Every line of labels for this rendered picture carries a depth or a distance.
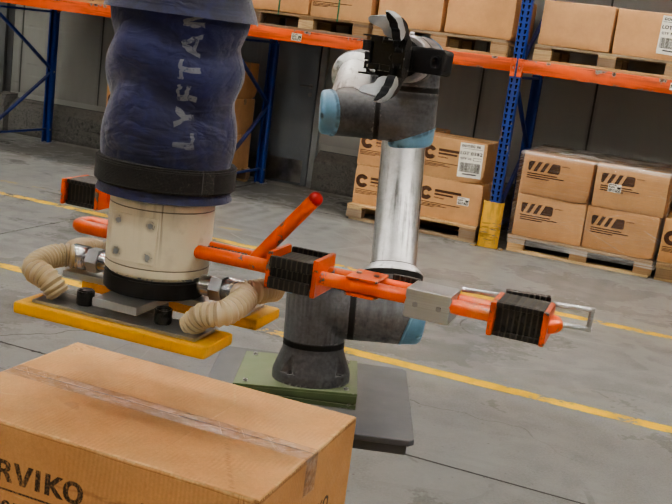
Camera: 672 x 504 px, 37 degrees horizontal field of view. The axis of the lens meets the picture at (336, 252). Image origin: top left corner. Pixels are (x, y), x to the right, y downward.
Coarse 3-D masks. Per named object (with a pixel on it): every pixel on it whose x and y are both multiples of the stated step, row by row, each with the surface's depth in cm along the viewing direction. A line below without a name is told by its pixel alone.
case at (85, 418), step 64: (0, 384) 173; (64, 384) 176; (128, 384) 180; (192, 384) 185; (0, 448) 159; (64, 448) 154; (128, 448) 154; (192, 448) 157; (256, 448) 160; (320, 448) 164
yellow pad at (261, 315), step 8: (96, 288) 175; (104, 288) 175; (176, 304) 170; (184, 312) 170; (256, 312) 170; (264, 312) 171; (272, 312) 172; (240, 320) 167; (248, 320) 166; (256, 320) 166; (264, 320) 169; (272, 320) 173; (248, 328) 167; (256, 328) 166
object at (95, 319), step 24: (24, 312) 158; (48, 312) 157; (72, 312) 157; (96, 312) 157; (120, 312) 158; (144, 312) 160; (168, 312) 154; (120, 336) 153; (144, 336) 151; (168, 336) 151; (192, 336) 151; (216, 336) 154
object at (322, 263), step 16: (272, 256) 153; (288, 256) 157; (304, 256) 159; (320, 256) 160; (272, 272) 154; (288, 272) 153; (304, 272) 151; (272, 288) 154; (288, 288) 153; (304, 288) 152; (320, 288) 155
